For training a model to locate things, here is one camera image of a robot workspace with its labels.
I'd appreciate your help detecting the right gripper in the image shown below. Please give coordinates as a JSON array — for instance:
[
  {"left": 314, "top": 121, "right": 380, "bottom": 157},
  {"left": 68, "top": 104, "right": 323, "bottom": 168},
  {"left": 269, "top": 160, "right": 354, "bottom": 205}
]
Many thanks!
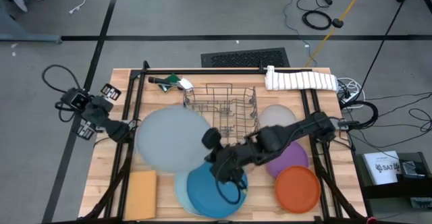
[{"left": 201, "top": 128, "right": 250, "bottom": 185}]

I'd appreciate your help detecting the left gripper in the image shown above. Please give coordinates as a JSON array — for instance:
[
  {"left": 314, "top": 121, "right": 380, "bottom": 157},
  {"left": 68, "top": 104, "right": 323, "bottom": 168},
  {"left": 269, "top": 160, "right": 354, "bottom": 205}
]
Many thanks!
[{"left": 72, "top": 83, "right": 122, "bottom": 141}]

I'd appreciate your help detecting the large grey plate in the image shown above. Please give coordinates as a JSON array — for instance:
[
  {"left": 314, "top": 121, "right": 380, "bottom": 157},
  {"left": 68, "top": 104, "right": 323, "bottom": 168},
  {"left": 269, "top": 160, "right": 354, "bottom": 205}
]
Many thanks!
[{"left": 134, "top": 105, "right": 213, "bottom": 174}]

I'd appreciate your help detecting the grey wire dish rack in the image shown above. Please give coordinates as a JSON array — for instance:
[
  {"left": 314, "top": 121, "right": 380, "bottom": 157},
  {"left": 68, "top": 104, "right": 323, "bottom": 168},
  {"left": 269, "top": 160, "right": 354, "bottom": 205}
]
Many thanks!
[{"left": 183, "top": 83, "right": 260, "bottom": 146}]

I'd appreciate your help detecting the dark blue plate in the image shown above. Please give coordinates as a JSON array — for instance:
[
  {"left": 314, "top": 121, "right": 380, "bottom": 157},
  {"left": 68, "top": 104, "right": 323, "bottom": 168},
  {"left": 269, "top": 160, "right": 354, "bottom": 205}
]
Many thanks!
[{"left": 186, "top": 161, "right": 250, "bottom": 219}]

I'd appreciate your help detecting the light blue plate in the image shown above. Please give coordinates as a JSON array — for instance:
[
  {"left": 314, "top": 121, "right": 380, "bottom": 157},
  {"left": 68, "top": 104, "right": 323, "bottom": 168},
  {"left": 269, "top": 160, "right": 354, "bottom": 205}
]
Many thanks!
[{"left": 173, "top": 171, "right": 203, "bottom": 217}]

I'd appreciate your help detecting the beige plate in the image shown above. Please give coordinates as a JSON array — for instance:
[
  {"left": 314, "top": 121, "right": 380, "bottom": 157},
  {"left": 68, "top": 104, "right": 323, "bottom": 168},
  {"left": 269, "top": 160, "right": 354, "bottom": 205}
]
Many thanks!
[{"left": 259, "top": 104, "right": 298, "bottom": 130}]

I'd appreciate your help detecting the purple plate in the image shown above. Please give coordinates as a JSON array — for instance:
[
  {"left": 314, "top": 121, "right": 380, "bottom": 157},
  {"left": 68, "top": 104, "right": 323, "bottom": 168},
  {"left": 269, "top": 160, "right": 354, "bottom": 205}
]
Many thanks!
[{"left": 265, "top": 140, "right": 310, "bottom": 179}]

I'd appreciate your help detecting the orange plate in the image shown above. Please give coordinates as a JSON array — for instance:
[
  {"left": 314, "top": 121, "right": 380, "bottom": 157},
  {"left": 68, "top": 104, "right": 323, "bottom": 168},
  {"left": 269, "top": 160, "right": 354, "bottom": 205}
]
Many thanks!
[{"left": 274, "top": 165, "right": 322, "bottom": 215}]

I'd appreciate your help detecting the black floor vent grille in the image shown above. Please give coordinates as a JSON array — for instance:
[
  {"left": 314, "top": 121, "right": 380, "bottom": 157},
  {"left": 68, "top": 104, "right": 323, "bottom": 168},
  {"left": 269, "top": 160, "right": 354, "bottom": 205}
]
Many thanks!
[{"left": 200, "top": 47, "right": 291, "bottom": 69}]

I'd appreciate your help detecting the yellow folded cloth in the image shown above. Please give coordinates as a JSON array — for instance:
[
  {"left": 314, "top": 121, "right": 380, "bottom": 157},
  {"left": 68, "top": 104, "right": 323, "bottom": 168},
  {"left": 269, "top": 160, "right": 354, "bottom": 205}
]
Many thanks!
[{"left": 124, "top": 169, "right": 158, "bottom": 221}]

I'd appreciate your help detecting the white striped towel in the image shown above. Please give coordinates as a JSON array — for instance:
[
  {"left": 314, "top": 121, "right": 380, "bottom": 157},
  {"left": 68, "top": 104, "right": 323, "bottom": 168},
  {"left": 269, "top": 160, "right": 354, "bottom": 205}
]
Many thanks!
[{"left": 264, "top": 67, "right": 339, "bottom": 92}]

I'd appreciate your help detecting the grey metal table base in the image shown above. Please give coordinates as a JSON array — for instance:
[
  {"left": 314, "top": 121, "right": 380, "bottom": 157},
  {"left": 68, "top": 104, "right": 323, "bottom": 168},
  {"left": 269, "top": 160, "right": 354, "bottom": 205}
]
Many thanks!
[{"left": 0, "top": 0, "right": 63, "bottom": 45}]

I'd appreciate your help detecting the white power strip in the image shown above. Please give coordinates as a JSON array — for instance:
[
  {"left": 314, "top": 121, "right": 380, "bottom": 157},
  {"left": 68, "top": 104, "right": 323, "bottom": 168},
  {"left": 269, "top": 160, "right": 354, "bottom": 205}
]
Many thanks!
[{"left": 337, "top": 78, "right": 365, "bottom": 109}]

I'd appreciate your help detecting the white booklet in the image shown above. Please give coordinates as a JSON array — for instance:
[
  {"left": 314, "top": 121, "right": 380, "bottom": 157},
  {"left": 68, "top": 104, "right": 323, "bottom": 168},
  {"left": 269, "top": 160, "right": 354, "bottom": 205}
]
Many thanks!
[{"left": 362, "top": 150, "right": 403, "bottom": 186}]

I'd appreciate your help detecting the black storage shelf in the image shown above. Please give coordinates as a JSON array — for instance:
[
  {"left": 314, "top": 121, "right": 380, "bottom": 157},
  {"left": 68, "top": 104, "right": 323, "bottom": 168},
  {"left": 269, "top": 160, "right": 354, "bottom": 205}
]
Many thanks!
[{"left": 356, "top": 151, "right": 432, "bottom": 211}]

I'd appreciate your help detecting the black electronic device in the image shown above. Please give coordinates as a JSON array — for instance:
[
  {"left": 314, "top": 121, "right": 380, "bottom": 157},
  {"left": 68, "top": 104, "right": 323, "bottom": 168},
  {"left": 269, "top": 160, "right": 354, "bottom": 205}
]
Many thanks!
[{"left": 400, "top": 161, "right": 428, "bottom": 179}]

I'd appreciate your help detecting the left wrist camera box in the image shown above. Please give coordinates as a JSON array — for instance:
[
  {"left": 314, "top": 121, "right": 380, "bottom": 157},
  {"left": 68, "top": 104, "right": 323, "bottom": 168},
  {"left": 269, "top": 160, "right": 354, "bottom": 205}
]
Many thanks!
[{"left": 60, "top": 88, "right": 92, "bottom": 112}]

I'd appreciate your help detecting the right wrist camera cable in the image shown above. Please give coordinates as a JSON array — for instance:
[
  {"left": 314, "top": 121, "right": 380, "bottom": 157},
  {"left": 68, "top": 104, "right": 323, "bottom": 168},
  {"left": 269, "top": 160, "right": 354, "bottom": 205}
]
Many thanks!
[{"left": 215, "top": 168, "right": 249, "bottom": 205}]

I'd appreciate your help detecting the black-handled dish brush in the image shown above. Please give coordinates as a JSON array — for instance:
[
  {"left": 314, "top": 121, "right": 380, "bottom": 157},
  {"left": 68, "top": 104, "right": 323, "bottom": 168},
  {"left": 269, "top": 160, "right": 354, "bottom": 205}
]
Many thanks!
[{"left": 147, "top": 75, "right": 195, "bottom": 92}]

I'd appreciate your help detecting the coiled black cable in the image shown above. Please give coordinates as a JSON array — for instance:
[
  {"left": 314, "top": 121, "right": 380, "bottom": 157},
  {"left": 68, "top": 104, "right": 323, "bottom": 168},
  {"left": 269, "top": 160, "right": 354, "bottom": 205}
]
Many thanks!
[{"left": 301, "top": 10, "right": 333, "bottom": 31}]

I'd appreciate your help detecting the right arm black cable bundle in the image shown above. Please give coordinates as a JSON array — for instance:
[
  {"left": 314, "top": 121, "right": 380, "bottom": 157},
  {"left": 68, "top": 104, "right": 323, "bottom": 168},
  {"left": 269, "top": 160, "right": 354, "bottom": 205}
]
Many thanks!
[{"left": 340, "top": 101, "right": 381, "bottom": 130}]

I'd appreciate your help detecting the thick black hanging cable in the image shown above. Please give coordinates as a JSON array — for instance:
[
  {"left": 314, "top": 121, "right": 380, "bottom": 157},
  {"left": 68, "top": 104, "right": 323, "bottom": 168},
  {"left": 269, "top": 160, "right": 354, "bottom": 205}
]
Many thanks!
[{"left": 354, "top": 0, "right": 411, "bottom": 102}]

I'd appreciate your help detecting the yellow hanging cable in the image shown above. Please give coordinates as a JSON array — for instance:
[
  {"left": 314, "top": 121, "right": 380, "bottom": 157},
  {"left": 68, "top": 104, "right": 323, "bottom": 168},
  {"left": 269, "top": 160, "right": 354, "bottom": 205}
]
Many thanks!
[{"left": 304, "top": 0, "right": 369, "bottom": 68}]

